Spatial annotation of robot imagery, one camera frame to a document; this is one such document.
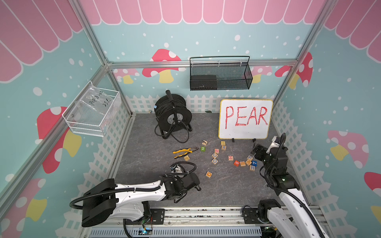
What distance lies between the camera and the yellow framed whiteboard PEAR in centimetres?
98

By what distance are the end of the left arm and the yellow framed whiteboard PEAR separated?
1.52 feet

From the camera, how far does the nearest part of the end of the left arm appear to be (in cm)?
58
